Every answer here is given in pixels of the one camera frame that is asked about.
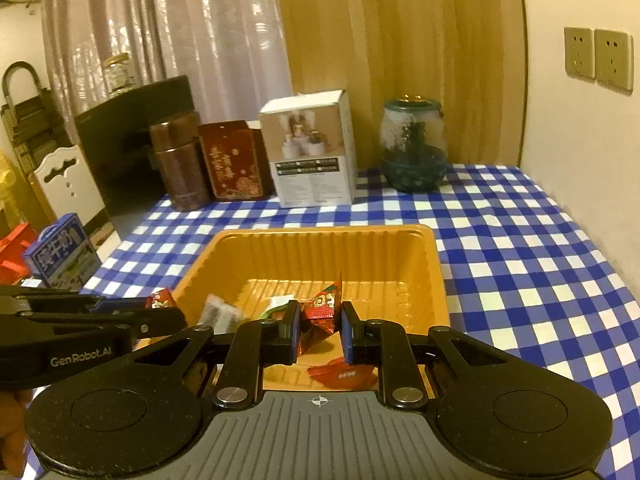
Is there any beige wall socket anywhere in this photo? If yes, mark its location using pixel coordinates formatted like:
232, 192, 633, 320
594, 29, 635, 93
564, 26, 597, 80

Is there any glass jar with dark contents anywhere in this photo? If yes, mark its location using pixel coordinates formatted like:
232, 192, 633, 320
379, 94, 447, 192

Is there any grey printed snack packet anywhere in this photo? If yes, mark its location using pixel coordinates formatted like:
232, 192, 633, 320
197, 294, 244, 333

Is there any blue milk carton box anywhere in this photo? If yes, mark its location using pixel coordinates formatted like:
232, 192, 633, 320
22, 212, 101, 291

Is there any blue white checkered tablecloth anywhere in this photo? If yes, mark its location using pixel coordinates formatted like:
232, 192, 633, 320
20, 162, 640, 480

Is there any white carton box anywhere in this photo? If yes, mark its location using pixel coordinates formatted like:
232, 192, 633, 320
258, 90, 358, 208

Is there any white wooden chair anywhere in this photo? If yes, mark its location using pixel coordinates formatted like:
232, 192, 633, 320
32, 144, 113, 248

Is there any green candy wrapper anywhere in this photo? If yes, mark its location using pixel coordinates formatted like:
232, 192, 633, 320
260, 297, 299, 322

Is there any dark red tin box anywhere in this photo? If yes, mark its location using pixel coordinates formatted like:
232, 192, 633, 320
197, 120, 273, 202

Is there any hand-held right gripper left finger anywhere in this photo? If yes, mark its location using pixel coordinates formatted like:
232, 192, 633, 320
120, 301, 303, 410

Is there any red twisted candy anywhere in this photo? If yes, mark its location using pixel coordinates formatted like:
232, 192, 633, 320
299, 280, 347, 356

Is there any dark storage rack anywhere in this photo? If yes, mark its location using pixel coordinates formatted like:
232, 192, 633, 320
0, 60, 68, 176

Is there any sheer curtain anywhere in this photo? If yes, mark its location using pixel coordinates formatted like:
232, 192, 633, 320
42, 0, 293, 131

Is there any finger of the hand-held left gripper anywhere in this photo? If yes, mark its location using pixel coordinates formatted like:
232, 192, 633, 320
0, 285, 149, 313
0, 307, 187, 348

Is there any person's left hand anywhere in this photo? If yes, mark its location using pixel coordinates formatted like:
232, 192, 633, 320
0, 389, 33, 478

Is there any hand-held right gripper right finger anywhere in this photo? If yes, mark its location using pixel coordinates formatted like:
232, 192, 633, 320
340, 301, 521, 410

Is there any red bag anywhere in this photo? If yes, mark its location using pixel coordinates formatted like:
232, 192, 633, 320
0, 222, 38, 286

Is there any orange plastic tray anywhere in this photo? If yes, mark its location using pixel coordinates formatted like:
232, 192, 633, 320
135, 225, 450, 396

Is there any brown metal canister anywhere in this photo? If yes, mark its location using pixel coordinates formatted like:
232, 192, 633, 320
149, 112, 211, 211

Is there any small clear glass jar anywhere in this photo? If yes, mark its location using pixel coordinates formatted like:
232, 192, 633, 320
102, 54, 137, 96

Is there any wooden panel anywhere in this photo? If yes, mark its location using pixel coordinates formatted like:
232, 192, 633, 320
274, 0, 526, 171

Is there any yellow plastic item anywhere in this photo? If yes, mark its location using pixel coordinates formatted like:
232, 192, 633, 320
0, 150, 26, 211

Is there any black cabinet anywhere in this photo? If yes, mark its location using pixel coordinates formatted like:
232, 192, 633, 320
75, 75, 201, 218

